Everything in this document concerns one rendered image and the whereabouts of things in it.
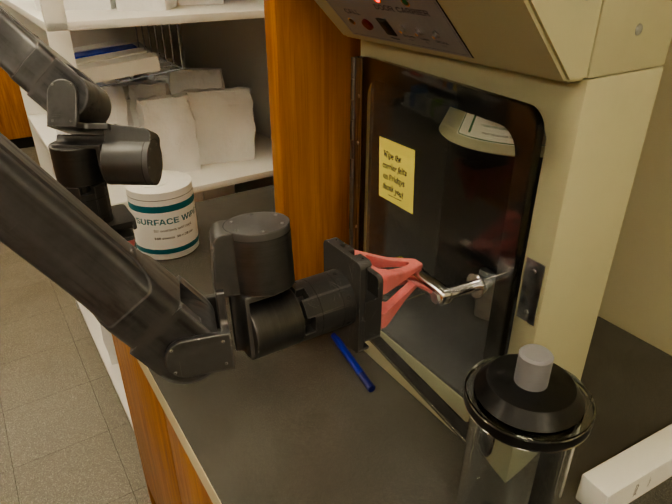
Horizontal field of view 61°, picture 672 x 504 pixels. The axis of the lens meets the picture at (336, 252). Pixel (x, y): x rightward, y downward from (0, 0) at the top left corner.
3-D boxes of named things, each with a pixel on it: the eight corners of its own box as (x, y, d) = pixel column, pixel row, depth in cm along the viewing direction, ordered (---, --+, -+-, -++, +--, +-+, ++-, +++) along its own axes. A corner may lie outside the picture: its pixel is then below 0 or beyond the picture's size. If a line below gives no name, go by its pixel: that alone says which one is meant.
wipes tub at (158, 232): (187, 227, 129) (178, 165, 122) (209, 250, 120) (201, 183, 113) (129, 242, 123) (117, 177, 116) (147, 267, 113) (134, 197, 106)
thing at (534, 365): (578, 389, 52) (593, 332, 49) (581, 465, 45) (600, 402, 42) (477, 368, 55) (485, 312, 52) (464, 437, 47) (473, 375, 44)
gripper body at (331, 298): (377, 259, 52) (307, 281, 49) (373, 349, 57) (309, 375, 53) (338, 233, 57) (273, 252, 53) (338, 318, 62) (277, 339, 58)
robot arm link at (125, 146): (81, 95, 75) (46, 78, 66) (167, 96, 75) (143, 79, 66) (81, 186, 75) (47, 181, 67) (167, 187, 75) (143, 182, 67)
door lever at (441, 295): (429, 262, 65) (430, 241, 64) (484, 301, 58) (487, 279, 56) (389, 272, 63) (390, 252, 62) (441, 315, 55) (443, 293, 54)
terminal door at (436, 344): (356, 320, 89) (361, 53, 70) (485, 458, 65) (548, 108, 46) (351, 322, 88) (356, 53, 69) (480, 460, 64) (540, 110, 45)
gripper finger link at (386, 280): (442, 256, 57) (366, 282, 52) (436, 316, 60) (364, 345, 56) (400, 231, 62) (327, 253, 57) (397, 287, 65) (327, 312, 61)
